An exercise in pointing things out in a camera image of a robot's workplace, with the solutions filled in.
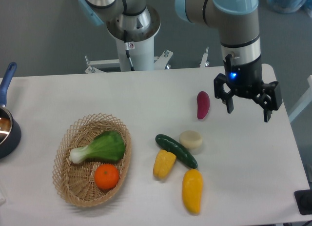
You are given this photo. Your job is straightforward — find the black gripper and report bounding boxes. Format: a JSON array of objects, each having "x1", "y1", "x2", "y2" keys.
[{"x1": 214, "y1": 55, "x2": 282, "y2": 123}]

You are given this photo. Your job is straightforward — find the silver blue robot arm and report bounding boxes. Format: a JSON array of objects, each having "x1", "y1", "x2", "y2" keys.
[{"x1": 78, "y1": 0, "x2": 282, "y2": 122}]

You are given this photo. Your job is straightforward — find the yellow mango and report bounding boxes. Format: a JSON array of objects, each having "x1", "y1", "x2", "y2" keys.
[{"x1": 182, "y1": 169, "x2": 203, "y2": 215}]

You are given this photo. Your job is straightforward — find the purple sweet potato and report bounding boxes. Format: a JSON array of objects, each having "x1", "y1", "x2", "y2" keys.
[{"x1": 196, "y1": 91, "x2": 210, "y2": 120}]

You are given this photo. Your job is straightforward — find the cream round cake piece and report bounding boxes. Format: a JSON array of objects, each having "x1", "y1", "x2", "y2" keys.
[{"x1": 179, "y1": 130, "x2": 203, "y2": 149}]

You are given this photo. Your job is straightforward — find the dark green cucumber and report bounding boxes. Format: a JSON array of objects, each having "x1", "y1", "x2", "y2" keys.
[{"x1": 155, "y1": 134, "x2": 198, "y2": 169}]

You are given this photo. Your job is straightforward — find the clear blue plastic bag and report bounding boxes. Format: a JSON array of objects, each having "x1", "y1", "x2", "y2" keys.
[{"x1": 266, "y1": 0, "x2": 307, "y2": 14}]

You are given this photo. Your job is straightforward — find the yellow bell pepper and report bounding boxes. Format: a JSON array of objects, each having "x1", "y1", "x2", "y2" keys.
[{"x1": 153, "y1": 149, "x2": 176, "y2": 179}]

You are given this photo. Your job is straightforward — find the black device at table edge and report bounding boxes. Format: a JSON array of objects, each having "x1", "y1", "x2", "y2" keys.
[{"x1": 294, "y1": 189, "x2": 312, "y2": 215}]

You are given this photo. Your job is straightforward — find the green bok choy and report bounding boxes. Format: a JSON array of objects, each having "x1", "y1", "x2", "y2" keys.
[{"x1": 69, "y1": 130, "x2": 126, "y2": 164}]

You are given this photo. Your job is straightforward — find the orange tangerine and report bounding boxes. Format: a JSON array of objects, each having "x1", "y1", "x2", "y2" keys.
[{"x1": 94, "y1": 164, "x2": 119, "y2": 190}]

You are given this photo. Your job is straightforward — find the woven wicker basket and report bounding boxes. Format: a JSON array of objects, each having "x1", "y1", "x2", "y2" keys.
[{"x1": 53, "y1": 113, "x2": 132, "y2": 207}]

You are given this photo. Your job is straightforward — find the dark blue saucepan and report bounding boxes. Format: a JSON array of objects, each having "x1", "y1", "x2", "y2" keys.
[{"x1": 0, "y1": 62, "x2": 21, "y2": 159}]

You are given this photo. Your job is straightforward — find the white frame bar right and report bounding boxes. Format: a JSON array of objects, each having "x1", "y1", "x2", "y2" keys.
[{"x1": 288, "y1": 75, "x2": 312, "y2": 123}]

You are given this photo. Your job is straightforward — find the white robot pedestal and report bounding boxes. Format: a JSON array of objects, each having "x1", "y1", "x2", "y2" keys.
[{"x1": 84, "y1": 8, "x2": 210, "y2": 74}]

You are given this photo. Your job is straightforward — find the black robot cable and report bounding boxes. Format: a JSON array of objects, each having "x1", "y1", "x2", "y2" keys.
[{"x1": 123, "y1": 30, "x2": 136, "y2": 72}]

